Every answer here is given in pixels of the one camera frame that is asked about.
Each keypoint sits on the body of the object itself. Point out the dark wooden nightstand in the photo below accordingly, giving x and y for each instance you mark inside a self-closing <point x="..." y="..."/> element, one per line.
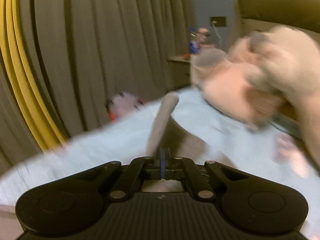
<point x="179" y="66"/>

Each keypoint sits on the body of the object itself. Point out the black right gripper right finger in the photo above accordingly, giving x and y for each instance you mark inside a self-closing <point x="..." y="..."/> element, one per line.
<point x="187" y="172"/>

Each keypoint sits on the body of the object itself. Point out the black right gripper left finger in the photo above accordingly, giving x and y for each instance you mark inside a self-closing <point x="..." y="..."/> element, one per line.
<point x="133" y="176"/>

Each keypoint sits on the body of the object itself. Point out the plastic bottle blue cap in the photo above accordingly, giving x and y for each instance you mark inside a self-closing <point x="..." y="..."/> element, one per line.
<point x="193" y="42"/>

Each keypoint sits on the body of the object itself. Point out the pink plush toy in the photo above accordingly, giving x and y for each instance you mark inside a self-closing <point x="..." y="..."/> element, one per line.
<point x="260" y="74"/>

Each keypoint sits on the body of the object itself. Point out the grey curtain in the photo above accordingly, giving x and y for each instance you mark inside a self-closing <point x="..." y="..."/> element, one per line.
<point x="83" y="52"/>

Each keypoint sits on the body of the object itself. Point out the yellow curtain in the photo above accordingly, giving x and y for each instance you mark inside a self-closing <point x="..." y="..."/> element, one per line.
<point x="30" y="102"/>

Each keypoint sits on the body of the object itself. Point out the grey sweatpants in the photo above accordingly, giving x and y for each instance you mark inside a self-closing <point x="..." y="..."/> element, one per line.
<point x="167" y="134"/>

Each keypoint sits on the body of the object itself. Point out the olive padded headboard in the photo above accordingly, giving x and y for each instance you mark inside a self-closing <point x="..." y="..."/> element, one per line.
<point x="262" y="15"/>

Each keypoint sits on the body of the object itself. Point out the light blue patterned bedsheet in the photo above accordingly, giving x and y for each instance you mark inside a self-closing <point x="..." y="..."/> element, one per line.
<point x="226" y="140"/>

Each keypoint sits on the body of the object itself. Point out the black wall socket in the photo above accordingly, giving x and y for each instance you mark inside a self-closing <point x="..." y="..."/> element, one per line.
<point x="218" y="21"/>

